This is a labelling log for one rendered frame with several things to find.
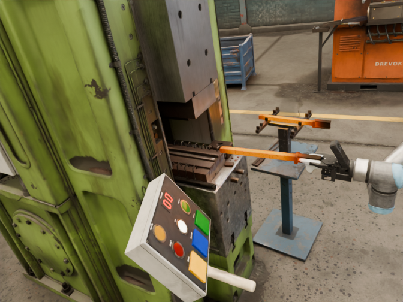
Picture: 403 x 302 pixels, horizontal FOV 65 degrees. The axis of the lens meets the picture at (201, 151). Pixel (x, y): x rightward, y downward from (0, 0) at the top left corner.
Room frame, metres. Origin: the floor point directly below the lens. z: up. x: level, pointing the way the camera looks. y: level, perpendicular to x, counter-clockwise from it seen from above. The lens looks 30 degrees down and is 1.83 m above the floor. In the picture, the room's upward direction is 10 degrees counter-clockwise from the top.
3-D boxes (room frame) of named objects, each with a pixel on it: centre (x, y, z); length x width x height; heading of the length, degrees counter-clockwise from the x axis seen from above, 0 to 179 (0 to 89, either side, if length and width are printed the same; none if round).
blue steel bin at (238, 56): (5.49, -0.52, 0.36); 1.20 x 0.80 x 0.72; 64
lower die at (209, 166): (1.45, 0.12, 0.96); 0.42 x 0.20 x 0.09; 56
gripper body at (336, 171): (1.04, -0.53, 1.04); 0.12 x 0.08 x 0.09; 56
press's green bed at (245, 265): (1.50, 0.10, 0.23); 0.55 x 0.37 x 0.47; 56
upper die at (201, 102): (1.45, 0.12, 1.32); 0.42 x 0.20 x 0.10; 56
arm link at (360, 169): (1.00, -0.60, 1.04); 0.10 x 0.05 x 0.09; 146
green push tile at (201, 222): (0.90, 0.05, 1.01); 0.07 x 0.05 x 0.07; 171
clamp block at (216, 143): (1.51, -0.11, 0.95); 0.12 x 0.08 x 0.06; 56
